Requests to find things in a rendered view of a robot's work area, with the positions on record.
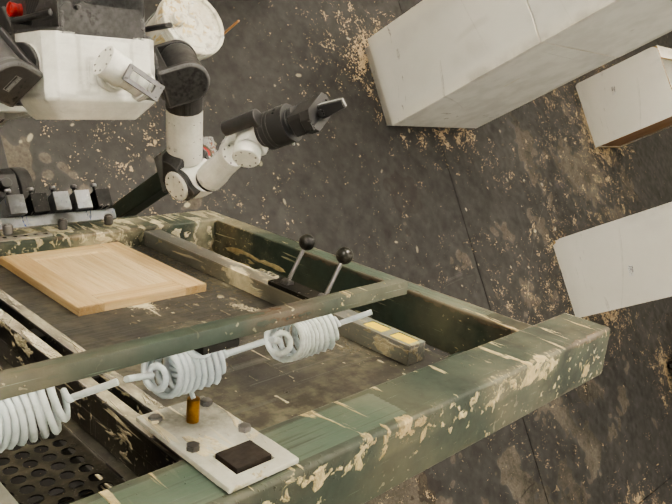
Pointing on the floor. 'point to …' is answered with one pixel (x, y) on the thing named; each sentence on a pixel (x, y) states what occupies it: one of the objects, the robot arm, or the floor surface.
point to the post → (140, 197)
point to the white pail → (190, 25)
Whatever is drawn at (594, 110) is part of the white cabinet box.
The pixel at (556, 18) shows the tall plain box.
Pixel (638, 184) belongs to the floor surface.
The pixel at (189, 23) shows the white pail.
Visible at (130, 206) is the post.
